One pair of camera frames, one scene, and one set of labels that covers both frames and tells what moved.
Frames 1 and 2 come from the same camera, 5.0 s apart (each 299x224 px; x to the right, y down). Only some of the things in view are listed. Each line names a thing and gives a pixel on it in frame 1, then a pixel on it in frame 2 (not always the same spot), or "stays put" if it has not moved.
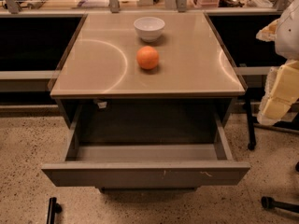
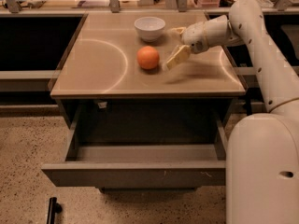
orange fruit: (148, 57) stays put
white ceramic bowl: (149, 28) stays put
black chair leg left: (54, 208) stays put
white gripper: (288, 36) to (193, 36)
